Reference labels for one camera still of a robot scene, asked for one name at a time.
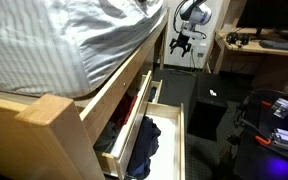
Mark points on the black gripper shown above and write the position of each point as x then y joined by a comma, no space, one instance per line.
181,39

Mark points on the shallow wooden drawer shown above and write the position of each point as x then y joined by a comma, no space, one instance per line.
130,133

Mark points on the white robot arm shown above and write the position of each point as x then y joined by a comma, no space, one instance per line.
197,13

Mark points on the navy folded garment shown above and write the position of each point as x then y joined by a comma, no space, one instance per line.
152,94

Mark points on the small white item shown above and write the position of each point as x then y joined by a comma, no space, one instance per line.
212,93

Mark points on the black headphones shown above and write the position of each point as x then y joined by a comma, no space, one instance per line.
237,38

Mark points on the wooden desk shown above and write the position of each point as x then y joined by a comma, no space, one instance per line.
250,48

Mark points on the black computer tower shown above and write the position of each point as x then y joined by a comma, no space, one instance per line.
207,116

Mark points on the red garment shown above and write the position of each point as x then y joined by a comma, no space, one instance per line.
127,108

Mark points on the navy clothes pile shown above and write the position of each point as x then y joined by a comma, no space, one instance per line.
147,140

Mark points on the black monitor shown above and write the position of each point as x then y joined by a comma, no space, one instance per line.
270,13

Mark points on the black keyboard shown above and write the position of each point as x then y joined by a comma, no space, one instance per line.
280,45

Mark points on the dark grey garment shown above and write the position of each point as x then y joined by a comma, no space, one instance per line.
107,138

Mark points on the mattress with grey sheet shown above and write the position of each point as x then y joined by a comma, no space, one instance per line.
50,40

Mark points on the black robot stand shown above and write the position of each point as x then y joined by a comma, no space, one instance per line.
260,160

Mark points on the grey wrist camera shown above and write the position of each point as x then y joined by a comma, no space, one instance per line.
192,34

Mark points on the white wall outlet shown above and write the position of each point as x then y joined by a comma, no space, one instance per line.
201,50

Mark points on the wooden bed frame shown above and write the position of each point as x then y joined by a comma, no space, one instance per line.
50,140

